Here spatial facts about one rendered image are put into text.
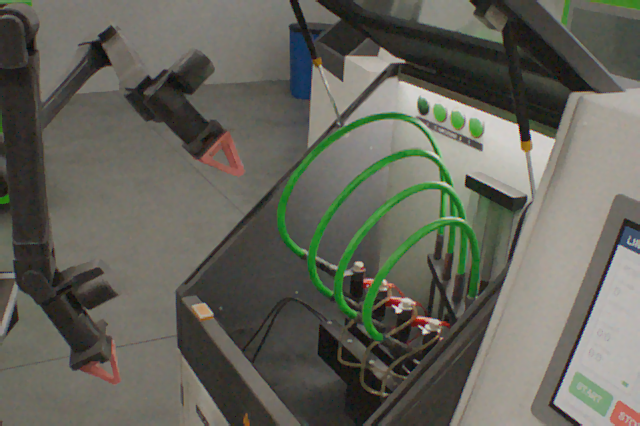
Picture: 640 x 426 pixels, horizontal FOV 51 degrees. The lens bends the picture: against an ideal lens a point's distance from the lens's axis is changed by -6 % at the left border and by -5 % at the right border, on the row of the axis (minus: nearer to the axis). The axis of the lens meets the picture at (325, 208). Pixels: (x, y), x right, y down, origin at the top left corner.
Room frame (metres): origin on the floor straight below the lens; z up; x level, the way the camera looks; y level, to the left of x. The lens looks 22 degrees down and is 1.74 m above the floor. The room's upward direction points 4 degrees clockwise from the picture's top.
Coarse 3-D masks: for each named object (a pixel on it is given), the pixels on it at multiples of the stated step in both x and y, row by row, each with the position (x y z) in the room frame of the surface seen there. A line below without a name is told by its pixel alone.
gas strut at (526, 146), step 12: (504, 36) 0.95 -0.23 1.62; (504, 48) 0.96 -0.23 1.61; (516, 48) 0.96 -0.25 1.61; (516, 60) 0.96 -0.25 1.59; (516, 72) 0.97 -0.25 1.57; (516, 84) 0.97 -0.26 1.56; (516, 96) 0.98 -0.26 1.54; (516, 108) 0.98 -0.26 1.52; (528, 120) 0.99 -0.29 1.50; (528, 132) 0.99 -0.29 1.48; (528, 144) 1.00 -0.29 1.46; (528, 156) 1.01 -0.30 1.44; (528, 168) 1.02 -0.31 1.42
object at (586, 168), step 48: (576, 96) 0.99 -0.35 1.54; (624, 96) 1.00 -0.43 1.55; (576, 144) 0.95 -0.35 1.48; (624, 144) 0.89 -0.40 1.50; (576, 192) 0.92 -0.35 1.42; (624, 192) 0.86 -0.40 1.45; (528, 240) 0.96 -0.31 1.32; (576, 240) 0.89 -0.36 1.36; (528, 288) 0.92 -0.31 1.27; (576, 288) 0.86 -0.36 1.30; (528, 336) 0.88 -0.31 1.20; (480, 384) 0.92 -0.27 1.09; (528, 384) 0.85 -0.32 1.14
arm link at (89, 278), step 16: (32, 272) 0.92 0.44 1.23; (64, 272) 0.98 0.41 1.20; (80, 272) 0.96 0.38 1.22; (96, 272) 0.96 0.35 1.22; (112, 272) 1.01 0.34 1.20; (32, 288) 0.92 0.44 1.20; (48, 288) 0.92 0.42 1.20; (80, 288) 0.95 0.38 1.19; (96, 288) 0.95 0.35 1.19; (112, 288) 0.96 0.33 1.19; (96, 304) 0.96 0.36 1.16
